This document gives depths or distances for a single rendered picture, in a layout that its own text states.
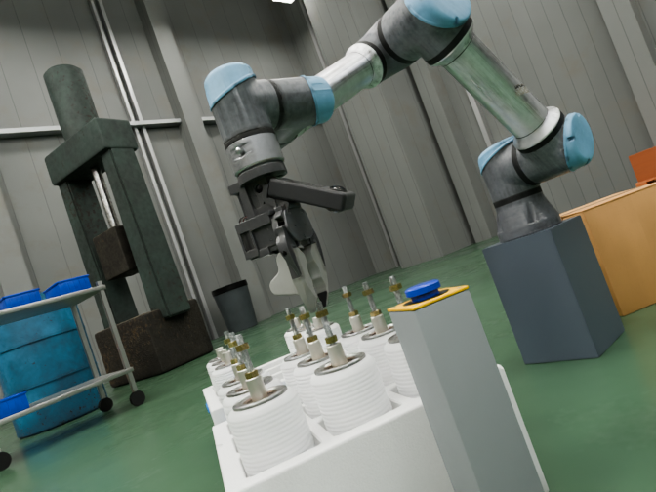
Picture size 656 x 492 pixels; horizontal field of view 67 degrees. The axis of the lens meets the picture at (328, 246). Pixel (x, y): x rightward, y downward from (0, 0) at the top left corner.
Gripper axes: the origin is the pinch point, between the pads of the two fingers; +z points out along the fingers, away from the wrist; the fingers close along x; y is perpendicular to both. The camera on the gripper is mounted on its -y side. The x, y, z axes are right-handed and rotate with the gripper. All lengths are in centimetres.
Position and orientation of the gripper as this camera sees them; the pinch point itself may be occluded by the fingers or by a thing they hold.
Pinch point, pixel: (320, 299)
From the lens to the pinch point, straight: 69.8
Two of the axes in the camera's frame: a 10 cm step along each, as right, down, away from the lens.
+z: 3.4, 9.4, -0.5
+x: -4.0, 1.0, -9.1
